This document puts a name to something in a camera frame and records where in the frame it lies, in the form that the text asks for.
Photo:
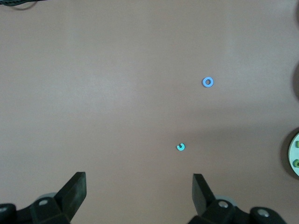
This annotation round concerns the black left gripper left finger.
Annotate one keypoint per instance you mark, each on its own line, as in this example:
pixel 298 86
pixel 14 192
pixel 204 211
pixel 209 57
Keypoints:
pixel 67 198

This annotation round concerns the green plate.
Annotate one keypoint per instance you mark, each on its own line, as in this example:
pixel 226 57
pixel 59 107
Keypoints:
pixel 294 154

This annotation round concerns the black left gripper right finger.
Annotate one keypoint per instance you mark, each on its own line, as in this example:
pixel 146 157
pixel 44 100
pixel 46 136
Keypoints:
pixel 203 200

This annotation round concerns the green letter u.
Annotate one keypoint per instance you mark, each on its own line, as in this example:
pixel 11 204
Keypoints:
pixel 297 144

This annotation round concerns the teal letter c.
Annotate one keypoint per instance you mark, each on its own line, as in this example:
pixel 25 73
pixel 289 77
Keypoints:
pixel 181 149

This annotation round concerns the blue letter O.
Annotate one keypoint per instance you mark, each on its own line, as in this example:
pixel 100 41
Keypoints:
pixel 203 82

